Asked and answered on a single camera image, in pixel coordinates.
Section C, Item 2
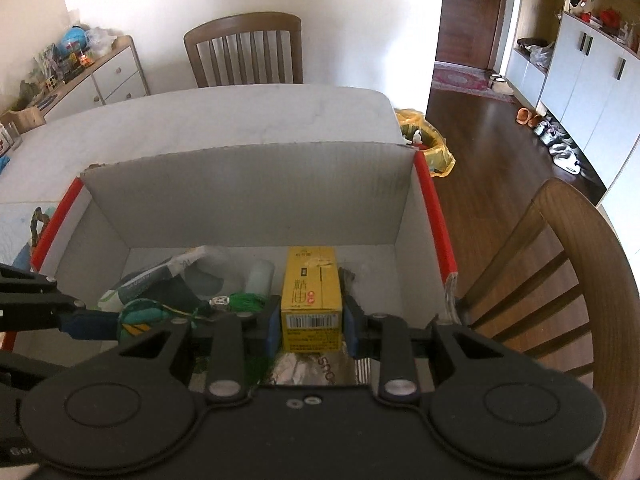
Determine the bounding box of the green plush toy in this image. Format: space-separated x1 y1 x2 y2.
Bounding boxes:
194 292 269 385

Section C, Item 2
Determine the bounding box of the colourful fabric pouch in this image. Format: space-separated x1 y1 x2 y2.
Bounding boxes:
117 298 172 342

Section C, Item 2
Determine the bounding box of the silver snack packet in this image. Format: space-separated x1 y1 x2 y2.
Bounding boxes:
266 352 357 387

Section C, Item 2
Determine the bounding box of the small yellow box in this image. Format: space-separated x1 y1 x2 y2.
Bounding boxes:
280 246 343 353

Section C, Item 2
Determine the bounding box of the light green correction tape dispenser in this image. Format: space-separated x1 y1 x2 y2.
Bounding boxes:
244 260 274 298

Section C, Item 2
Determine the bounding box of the round patterned table mat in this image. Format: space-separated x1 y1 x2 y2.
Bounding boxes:
0 202 58 264

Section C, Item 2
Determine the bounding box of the red and white cardboard box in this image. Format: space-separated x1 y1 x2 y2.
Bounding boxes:
41 142 450 328

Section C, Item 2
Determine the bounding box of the near wooden chair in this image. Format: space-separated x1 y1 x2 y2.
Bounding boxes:
456 179 639 479

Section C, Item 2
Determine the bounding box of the wooden chair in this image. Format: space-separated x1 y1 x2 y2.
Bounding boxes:
183 12 304 88
456 179 639 479

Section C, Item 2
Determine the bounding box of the yellow bagged trash bin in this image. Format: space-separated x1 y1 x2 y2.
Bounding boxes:
395 108 456 178

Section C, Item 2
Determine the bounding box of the white drawer sideboard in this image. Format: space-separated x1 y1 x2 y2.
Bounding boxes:
18 36 150 129

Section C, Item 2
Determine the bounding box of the blue globe toy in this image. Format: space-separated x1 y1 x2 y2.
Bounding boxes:
58 26 88 58

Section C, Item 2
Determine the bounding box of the far wooden chair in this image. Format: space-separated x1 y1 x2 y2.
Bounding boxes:
183 12 304 88

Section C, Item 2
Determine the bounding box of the red patterned door rug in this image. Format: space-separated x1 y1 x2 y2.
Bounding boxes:
432 62 514 103

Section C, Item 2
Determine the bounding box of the brown entrance door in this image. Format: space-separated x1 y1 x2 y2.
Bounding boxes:
436 0 506 70

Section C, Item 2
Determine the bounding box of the white wall cabinet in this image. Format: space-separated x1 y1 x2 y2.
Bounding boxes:
506 0 639 204

